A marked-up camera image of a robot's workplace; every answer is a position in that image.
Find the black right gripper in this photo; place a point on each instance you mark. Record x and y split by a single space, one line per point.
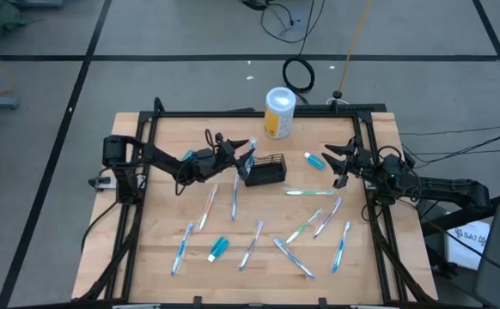
364 165

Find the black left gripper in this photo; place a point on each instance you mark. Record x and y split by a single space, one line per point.
207 165

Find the blue white toothbrush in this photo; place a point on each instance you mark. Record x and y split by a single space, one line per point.
341 246
235 195
182 248
253 143
294 257

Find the green white toothbrush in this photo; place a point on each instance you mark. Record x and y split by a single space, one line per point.
304 226
309 192

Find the purple white toothbrush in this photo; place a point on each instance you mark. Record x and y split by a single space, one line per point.
328 217
251 244

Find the orange white toothbrush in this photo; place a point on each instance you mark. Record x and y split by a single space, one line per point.
208 207

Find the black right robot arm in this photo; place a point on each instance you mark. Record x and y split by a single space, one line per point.
447 189

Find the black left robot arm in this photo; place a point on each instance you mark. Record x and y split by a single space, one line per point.
160 158

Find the yellow white wipes canister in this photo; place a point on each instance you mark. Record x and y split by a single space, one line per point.
280 116

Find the white metal mounting plate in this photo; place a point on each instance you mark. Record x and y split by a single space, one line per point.
105 183

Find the black power adapter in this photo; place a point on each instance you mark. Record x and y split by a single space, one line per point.
254 4

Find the white printed paper sheet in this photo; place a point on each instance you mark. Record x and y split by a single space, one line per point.
458 257

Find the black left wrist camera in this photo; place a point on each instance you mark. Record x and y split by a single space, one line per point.
220 139

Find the black aluminium table frame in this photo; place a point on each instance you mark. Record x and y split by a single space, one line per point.
254 114

